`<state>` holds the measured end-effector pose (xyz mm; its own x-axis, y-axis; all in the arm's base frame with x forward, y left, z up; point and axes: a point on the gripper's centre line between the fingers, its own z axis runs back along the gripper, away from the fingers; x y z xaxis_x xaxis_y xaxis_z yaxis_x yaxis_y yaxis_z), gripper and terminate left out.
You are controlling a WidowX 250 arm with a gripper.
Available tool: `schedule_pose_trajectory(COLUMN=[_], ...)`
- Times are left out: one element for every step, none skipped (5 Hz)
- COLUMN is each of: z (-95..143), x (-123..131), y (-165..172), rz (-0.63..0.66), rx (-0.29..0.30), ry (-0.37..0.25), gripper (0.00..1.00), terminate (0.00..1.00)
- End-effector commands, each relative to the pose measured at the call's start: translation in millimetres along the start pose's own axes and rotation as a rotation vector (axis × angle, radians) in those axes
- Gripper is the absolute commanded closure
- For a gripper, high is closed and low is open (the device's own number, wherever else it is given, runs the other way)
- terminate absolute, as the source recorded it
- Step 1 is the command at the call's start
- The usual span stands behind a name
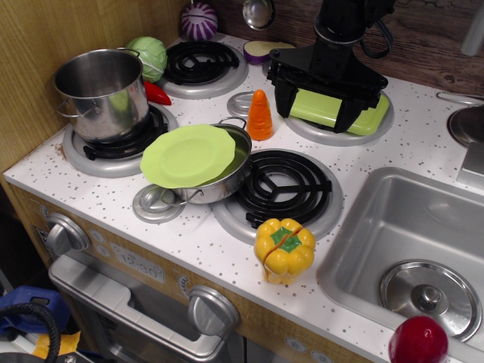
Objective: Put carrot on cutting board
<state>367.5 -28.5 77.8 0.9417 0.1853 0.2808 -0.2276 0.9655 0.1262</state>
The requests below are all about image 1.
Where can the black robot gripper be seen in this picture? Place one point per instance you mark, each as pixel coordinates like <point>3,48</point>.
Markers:
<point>326,69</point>

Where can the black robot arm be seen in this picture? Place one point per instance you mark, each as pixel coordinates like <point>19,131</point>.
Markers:
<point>345,22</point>

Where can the green cutting board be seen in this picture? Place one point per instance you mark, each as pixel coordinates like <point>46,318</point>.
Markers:
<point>323,110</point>

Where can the orange toy carrot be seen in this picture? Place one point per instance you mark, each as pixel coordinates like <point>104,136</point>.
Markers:
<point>259,120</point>

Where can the small silver countertop disc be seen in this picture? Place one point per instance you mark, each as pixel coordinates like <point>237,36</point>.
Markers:
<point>239,104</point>

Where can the purple toy eggplant slice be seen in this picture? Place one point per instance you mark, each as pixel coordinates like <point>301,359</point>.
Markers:
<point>257,52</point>

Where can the front right black burner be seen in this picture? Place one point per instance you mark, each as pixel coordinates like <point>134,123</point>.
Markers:
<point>282,185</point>

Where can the black burner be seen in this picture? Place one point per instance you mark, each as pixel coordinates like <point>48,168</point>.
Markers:
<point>202,70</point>
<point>282,185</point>
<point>116,159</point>

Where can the hanging steel ladle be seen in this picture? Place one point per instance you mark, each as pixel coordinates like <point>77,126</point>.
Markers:
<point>258,14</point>

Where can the back left black burner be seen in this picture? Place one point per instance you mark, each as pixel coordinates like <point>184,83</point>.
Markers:
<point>202,70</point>

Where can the shallow steel pan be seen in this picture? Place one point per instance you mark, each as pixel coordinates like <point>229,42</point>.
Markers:
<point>230,180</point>

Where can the grey toy sink basin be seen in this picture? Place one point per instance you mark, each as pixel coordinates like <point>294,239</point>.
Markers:
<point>398,216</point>

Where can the purple striped toy onion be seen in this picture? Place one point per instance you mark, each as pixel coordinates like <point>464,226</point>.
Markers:
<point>199,21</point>

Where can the light green plate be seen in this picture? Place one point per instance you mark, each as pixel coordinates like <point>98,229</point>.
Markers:
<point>188,156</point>

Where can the silver faucet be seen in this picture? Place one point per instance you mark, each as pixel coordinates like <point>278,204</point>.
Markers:
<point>466,128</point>

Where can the yellow toy bell pepper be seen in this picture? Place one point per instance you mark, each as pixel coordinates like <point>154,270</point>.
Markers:
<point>285,249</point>

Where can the red toy chili pepper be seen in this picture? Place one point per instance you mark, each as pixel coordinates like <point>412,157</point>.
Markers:
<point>156,94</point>

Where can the green toy cabbage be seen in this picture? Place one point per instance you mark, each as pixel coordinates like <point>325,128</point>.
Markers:
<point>153,55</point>

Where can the front silver countertop disc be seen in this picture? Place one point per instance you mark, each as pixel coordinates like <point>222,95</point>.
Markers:
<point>156,205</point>

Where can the front left black burner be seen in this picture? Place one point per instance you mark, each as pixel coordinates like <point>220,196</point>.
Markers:
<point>116,159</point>

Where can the tall steel pot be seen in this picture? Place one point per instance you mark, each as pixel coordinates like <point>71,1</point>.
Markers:
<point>104,95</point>

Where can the steel pot lid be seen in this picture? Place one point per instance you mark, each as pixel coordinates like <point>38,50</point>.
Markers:
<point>421,287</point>

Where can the right silver stove knob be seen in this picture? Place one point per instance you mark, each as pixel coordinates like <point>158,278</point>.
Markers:
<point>210,312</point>

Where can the silver stove knob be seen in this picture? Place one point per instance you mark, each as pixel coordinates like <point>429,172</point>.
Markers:
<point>210,312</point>
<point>65,235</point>

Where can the red toy apple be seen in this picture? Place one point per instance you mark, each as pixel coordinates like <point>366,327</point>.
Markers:
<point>418,339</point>

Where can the left silver stove knob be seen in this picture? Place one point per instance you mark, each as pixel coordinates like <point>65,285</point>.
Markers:
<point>65,235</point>

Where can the blue object on floor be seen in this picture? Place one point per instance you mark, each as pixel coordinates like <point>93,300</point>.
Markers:
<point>24,300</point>

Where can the silver oven door handle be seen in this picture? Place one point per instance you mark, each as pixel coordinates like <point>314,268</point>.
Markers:
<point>132,322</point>

